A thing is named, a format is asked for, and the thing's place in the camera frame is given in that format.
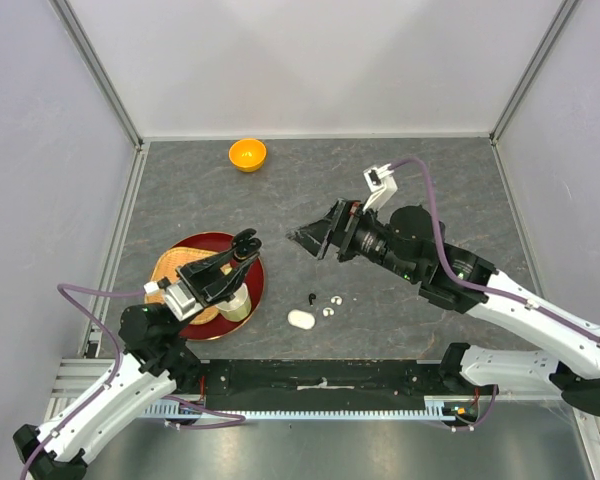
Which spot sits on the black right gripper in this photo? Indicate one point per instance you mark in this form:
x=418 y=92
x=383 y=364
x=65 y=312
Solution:
x=345 y=218

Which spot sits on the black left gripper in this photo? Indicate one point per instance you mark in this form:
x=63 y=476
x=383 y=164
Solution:
x=207 y=280

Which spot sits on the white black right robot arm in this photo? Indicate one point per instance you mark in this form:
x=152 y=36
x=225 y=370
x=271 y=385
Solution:
x=566 y=359

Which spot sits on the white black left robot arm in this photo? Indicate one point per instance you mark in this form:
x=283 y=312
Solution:
x=151 y=362

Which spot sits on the white earbud charging case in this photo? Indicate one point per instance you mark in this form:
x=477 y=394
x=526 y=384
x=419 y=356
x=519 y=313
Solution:
x=301 y=319

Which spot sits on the pale green plastic cup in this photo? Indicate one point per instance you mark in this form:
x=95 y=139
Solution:
x=238 y=308

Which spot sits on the woven bamboo mat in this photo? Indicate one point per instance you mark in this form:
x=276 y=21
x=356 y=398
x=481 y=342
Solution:
x=176 y=257

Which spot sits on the round red lacquer tray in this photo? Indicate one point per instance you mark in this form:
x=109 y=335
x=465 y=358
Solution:
x=219 y=326

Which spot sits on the orange plastic bowl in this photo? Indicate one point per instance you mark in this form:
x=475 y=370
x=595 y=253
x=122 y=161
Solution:
x=248 y=155

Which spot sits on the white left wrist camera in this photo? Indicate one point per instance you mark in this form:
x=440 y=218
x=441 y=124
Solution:
x=181 y=301

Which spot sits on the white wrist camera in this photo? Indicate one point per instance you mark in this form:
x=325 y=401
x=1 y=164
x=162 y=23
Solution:
x=181 y=301
x=381 y=184

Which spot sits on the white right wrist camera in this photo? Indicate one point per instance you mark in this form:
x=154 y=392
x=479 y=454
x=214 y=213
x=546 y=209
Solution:
x=381 y=184

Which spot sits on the white slotted cable duct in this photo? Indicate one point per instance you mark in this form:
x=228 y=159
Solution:
x=433 y=410

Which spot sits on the aluminium frame rails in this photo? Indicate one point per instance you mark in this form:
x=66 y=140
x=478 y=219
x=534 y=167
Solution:
x=75 y=376

